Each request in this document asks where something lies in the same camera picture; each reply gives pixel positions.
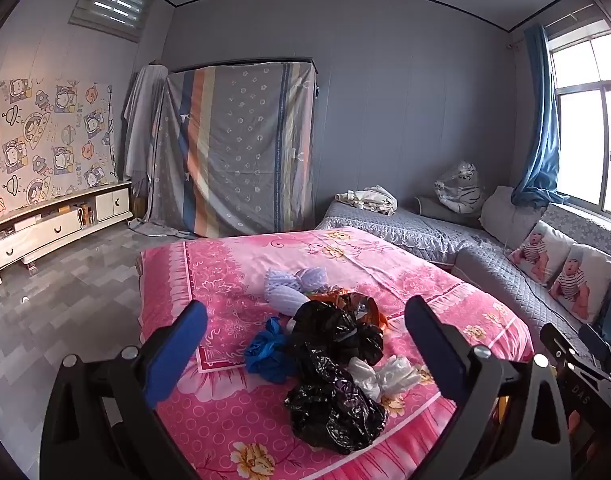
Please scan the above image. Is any striped cloth covered wardrobe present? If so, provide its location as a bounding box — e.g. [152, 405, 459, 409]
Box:
[152, 57, 319, 238]

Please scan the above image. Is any pink floral blanket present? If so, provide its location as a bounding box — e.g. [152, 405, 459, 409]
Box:
[136, 226, 536, 480]

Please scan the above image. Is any small black plastic bag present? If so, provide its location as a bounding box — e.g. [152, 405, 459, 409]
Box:
[290, 300, 385, 368]

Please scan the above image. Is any white plastic bag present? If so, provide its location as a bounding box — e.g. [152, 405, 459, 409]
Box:
[346, 355, 421, 403]

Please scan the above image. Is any cream crumpled cloth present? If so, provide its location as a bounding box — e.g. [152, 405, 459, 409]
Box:
[335, 186, 399, 216]

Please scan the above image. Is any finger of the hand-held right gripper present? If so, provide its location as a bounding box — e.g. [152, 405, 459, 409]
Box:
[540, 323, 583, 376]

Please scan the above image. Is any white TV cabinet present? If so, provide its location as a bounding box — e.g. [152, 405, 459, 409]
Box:
[0, 180, 134, 288]

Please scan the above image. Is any grey hanging cloth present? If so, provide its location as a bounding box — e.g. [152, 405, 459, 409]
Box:
[122, 62, 168, 226]

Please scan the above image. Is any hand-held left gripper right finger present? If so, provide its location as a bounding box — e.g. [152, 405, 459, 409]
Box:
[404, 295, 571, 480]

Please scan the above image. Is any grey window blind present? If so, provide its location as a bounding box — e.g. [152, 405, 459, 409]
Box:
[68, 0, 158, 43]

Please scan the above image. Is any white tiger plush toy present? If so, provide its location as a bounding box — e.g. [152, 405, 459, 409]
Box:
[434, 161, 486, 216]

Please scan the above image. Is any grey quilted sofa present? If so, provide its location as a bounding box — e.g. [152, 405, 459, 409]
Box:
[315, 185, 611, 356]

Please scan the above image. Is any cartoon printed wall cloth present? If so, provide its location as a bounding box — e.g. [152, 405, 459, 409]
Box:
[0, 77, 118, 226]

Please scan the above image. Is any orange plastic bag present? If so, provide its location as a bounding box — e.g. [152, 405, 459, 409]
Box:
[305, 290, 389, 333]

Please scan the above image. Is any light grey pillow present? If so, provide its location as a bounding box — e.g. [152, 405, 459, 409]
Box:
[479, 186, 549, 251]

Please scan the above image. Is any blue plastic bag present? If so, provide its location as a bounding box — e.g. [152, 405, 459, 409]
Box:
[244, 316, 298, 386]

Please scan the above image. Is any window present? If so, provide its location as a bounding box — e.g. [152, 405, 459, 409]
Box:
[548, 7, 611, 221]

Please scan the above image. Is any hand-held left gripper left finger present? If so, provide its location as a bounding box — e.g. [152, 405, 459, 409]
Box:
[39, 300, 208, 480]

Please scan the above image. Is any baby print pillow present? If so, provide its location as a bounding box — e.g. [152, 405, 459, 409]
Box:
[507, 220, 576, 286]
[548, 242, 611, 323]

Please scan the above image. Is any dark grey cushion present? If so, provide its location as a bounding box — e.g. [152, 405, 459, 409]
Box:
[414, 196, 481, 231]

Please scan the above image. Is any blue curtain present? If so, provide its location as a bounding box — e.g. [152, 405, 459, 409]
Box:
[510, 24, 571, 209]

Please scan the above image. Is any large black plastic bag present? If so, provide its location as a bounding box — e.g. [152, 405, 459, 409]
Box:
[284, 347, 389, 456]

